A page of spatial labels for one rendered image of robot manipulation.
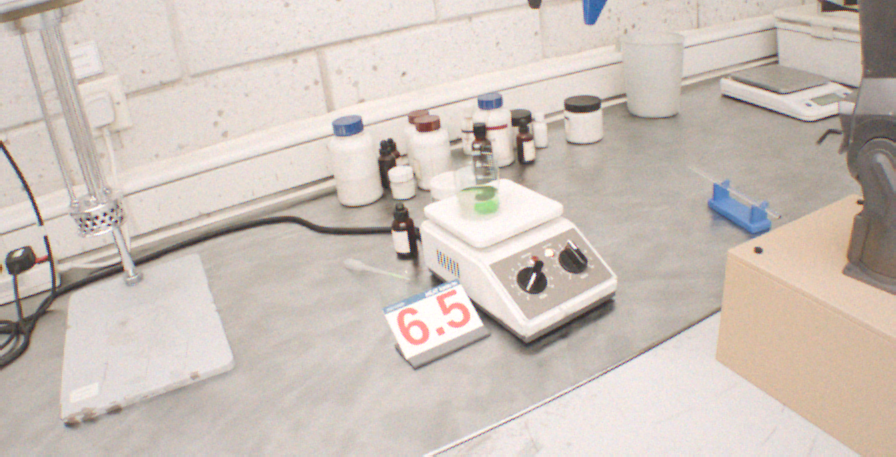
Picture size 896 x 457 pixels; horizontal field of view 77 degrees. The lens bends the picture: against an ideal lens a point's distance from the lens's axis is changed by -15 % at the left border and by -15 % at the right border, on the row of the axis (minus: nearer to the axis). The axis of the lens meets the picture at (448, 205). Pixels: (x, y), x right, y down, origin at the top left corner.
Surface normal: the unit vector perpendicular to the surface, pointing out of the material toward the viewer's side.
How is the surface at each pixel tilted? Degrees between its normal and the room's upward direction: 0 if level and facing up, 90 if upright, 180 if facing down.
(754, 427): 0
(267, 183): 90
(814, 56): 94
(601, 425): 0
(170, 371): 0
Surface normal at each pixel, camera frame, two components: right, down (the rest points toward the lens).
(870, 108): -0.73, -0.20
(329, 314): -0.12, -0.90
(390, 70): 0.46, 0.32
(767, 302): -0.88, 0.29
